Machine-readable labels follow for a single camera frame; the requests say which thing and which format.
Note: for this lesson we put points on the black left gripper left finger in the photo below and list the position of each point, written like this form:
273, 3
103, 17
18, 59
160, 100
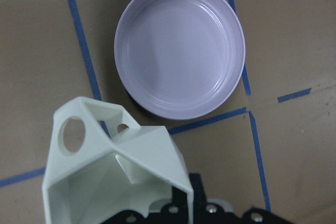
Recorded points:
169, 213

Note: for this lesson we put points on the white faceted cup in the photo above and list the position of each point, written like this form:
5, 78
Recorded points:
102, 162

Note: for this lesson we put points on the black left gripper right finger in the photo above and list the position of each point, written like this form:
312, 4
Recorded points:
199, 190

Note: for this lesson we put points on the lavender round plate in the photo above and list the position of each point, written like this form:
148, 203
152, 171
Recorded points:
179, 59

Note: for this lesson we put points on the brown paper table cover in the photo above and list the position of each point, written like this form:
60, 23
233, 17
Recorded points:
270, 145

